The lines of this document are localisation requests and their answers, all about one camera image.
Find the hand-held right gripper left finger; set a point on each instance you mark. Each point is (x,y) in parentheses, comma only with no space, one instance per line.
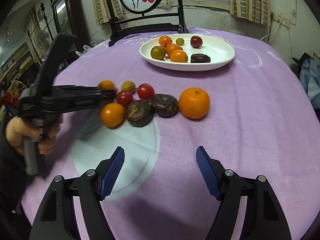
(112,172)

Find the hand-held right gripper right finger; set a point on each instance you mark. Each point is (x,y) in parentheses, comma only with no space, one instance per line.
(208,172)

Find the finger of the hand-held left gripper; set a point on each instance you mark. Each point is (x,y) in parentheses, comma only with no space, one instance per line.
(82,89)
(110,98)

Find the yellow-orange plum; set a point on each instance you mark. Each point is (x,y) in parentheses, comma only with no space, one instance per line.
(106,83)

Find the olive green plum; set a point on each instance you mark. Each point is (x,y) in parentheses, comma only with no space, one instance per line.
(158,52)

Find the red cherry tomato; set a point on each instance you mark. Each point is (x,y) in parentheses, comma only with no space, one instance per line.
(145,91)
(166,45)
(124,98)

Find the large mandarin orange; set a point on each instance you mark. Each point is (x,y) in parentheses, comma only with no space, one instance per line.
(194,103)
(178,57)

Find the small yellow-green plum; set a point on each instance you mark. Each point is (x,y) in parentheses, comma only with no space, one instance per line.
(128,86)
(180,41)

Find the dark brown water chestnut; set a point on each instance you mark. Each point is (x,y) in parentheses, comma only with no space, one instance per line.
(200,58)
(139,112)
(164,105)

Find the dark red plum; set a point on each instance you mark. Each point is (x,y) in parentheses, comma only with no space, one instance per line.
(196,41)

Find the white oval plate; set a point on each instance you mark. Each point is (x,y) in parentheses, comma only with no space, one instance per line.
(220,52)

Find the person's left hand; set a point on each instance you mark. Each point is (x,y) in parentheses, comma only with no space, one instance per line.
(15,132)

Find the white plastic bag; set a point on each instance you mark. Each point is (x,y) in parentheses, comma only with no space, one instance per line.
(83,50)

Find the bookshelf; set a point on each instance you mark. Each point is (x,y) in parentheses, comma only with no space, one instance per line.
(15,65)

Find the purple tablecloth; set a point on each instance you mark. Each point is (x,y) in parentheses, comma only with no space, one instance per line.
(237,130)

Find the standing fan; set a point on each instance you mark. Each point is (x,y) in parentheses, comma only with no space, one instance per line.
(41,41)

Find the dark wooden cabinet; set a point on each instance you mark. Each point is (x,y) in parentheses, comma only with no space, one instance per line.
(66,10)

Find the checked beige curtain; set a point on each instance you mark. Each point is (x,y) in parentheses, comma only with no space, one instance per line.
(105,2)
(250,2)

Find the light blue cloth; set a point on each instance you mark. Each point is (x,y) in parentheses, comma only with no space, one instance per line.
(311,80)

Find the white wall socket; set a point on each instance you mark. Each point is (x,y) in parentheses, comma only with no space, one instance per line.
(283,21)

